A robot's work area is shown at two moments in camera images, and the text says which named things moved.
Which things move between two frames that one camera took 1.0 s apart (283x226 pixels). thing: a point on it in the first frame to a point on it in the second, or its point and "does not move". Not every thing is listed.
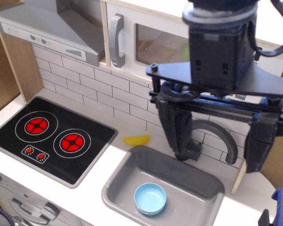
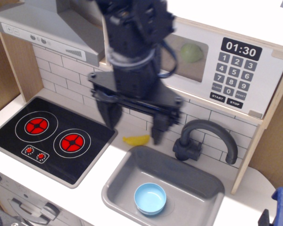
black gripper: [222, 75] to [136, 85]
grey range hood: [54, 24] does not move
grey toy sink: [194, 194] does not move
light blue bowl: [150, 198] does not move
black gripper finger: [261, 132] to [161, 122]
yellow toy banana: [137, 140] does not move
